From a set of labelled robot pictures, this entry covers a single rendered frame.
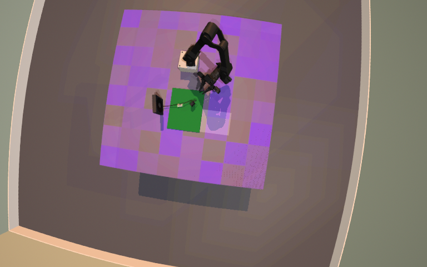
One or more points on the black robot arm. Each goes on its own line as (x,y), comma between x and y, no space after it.
(224,67)

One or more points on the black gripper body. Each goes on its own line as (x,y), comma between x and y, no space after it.
(212,86)

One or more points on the black cooling fan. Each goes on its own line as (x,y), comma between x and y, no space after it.
(157,105)

